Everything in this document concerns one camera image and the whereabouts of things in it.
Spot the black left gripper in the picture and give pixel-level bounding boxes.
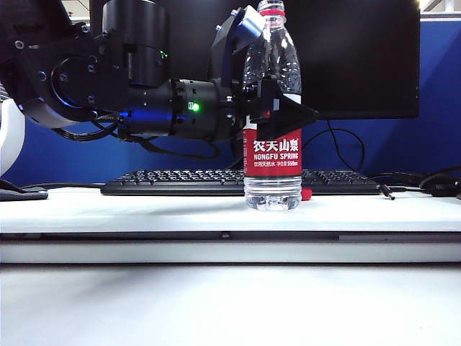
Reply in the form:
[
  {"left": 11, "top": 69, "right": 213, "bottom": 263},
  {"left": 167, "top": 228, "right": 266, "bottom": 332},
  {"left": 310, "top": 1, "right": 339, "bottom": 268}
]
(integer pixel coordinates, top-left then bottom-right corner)
[{"left": 218, "top": 78, "right": 321, "bottom": 142}]

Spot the dark grey cloth shirt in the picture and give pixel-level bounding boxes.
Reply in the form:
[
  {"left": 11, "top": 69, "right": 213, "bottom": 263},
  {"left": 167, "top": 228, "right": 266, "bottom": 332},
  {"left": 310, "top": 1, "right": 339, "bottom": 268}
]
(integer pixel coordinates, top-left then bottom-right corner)
[{"left": 0, "top": 178, "right": 50, "bottom": 202}]

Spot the thin black monitor cable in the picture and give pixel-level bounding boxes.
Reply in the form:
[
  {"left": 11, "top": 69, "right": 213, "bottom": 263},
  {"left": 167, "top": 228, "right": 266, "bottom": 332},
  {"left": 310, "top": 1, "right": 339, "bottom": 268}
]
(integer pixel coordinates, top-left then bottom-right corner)
[{"left": 302, "top": 120, "right": 367, "bottom": 173}]

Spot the clear plastic water bottle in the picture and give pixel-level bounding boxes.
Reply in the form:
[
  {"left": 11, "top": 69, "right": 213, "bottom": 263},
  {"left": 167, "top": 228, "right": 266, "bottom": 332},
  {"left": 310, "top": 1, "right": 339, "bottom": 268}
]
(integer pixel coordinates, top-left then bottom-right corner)
[{"left": 243, "top": 0, "right": 303, "bottom": 212}]

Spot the black monitor stand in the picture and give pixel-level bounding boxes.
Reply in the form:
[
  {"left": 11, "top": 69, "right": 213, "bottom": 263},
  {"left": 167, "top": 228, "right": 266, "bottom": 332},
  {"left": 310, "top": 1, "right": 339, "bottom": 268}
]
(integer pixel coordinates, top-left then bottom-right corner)
[{"left": 230, "top": 138, "right": 246, "bottom": 171}]

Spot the black computer keyboard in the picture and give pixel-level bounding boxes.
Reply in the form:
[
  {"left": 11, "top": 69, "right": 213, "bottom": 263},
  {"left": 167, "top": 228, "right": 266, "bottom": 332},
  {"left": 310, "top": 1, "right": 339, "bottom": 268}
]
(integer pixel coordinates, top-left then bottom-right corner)
[{"left": 100, "top": 169, "right": 382, "bottom": 198}]

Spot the black computer monitor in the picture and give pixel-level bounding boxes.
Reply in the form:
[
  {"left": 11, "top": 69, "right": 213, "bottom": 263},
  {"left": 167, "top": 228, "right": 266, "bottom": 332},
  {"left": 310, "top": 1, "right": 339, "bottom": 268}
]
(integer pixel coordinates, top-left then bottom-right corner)
[{"left": 89, "top": 0, "right": 421, "bottom": 120}]

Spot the black power adapter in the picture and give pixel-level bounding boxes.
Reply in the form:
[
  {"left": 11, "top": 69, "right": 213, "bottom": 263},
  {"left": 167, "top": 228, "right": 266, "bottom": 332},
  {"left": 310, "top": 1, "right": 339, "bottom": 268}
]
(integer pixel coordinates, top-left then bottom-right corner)
[{"left": 433, "top": 183, "right": 461, "bottom": 198}]

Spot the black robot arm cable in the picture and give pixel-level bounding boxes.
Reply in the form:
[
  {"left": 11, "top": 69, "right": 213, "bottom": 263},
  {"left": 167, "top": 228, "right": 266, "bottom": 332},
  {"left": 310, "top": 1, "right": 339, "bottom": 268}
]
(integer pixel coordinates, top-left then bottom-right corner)
[{"left": 53, "top": 115, "right": 221, "bottom": 160}]

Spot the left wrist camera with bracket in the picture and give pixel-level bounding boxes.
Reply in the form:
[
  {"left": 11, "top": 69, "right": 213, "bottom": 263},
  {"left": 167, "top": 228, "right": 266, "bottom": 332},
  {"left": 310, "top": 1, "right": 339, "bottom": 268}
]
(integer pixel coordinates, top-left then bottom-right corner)
[{"left": 210, "top": 5, "right": 267, "bottom": 89}]

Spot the white desk fan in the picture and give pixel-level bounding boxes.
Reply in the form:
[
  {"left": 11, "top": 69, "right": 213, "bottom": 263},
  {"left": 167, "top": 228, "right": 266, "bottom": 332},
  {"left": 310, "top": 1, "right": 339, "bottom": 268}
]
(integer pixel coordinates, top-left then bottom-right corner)
[{"left": 0, "top": 81, "right": 26, "bottom": 179}]

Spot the black keyboard cable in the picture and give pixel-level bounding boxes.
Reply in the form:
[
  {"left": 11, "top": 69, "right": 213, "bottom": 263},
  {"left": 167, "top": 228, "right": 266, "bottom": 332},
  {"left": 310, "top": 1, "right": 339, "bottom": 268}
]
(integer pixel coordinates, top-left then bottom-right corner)
[{"left": 20, "top": 182, "right": 105, "bottom": 191}]

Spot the black barrel plug cable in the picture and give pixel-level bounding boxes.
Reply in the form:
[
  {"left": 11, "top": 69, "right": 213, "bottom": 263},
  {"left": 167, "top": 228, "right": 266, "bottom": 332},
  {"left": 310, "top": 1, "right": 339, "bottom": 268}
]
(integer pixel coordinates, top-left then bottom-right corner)
[{"left": 380, "top": 182, "right": 424, "bottom": 200}]

